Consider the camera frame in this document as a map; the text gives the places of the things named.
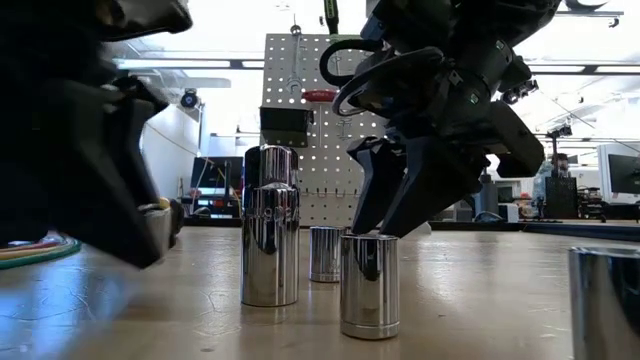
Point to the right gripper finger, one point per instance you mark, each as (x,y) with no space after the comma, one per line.
(375,185)
(435,190)

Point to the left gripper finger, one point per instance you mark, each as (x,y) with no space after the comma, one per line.
(110,190)

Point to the white metal pegboard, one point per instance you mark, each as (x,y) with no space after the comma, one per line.
(325,165)

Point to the tall chrome deep socket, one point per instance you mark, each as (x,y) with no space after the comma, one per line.
(270,240)

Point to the green black screwdriver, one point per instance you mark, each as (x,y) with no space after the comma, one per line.
(331,15)

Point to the silver combination wrench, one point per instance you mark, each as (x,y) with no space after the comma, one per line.
(295,55)

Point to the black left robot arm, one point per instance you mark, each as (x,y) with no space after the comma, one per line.
(50,15)

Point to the black cylinder bottle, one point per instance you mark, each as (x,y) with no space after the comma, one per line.
(487,197)

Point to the black computer monitor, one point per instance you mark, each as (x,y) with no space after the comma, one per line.
(625,174)
(215,172)

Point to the black plastic pegboard bin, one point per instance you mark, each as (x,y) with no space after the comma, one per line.
(285,125)

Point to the black perforated stand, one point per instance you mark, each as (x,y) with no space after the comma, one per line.
(558,197)

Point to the metal multi-hook pegboard rail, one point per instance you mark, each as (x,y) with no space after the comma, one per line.
(325,192)

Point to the black ceiling camera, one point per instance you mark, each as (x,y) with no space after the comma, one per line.
(189,99)

